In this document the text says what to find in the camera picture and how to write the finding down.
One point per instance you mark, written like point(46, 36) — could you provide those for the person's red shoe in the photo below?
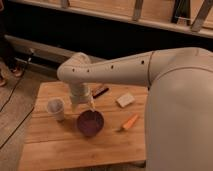
point(17, 72)

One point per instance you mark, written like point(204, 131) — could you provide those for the dark chocolate bar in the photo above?
point(100, 90)

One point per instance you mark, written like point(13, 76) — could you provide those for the orange pepper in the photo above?
point(129, 123)

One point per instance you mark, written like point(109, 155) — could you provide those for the white ceramic cup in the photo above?
point(55, 107)

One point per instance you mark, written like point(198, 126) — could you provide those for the dark purple bowl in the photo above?
point(90, 123)

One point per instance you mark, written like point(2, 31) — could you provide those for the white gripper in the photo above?
point(80, 94)

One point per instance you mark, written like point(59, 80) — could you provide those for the beige sponge block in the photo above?
point(125, 100)

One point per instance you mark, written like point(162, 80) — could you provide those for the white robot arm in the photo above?
point(179, 107)

